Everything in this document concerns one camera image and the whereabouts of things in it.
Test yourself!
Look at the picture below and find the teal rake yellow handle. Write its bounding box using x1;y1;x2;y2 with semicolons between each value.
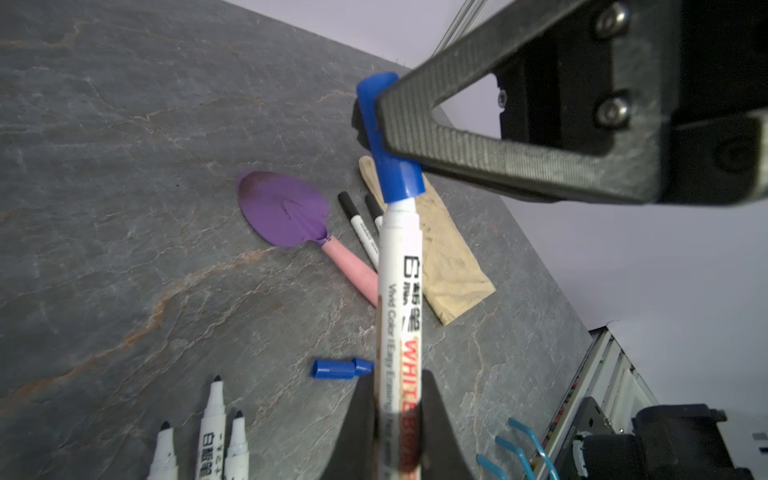
475;417;561;480

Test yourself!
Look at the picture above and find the blue pen cap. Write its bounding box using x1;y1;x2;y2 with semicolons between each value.
355;71;427;205
352;358;375;377
311;360;356;380

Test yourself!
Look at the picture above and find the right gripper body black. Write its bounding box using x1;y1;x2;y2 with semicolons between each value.
491;1;767;204

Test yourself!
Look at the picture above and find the white marker pen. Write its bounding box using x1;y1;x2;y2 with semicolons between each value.
195;375;226;480
365;193;384;233
337;191;379;270
146;421;178;480
374;199;423;479

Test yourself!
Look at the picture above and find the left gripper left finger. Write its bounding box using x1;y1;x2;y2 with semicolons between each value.
320;374;376;480

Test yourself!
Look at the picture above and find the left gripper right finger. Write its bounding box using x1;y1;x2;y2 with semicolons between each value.
420;370;474;480

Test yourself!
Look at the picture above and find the beige work glove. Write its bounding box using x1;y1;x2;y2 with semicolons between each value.
358;155;497;327

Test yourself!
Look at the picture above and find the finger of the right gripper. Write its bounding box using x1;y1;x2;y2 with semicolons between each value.
376;1;681;204

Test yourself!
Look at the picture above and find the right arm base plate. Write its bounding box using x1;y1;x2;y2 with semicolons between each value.
554;397;642;479

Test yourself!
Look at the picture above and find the purple trowel pink handle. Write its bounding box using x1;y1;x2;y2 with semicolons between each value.
236;171;378;305

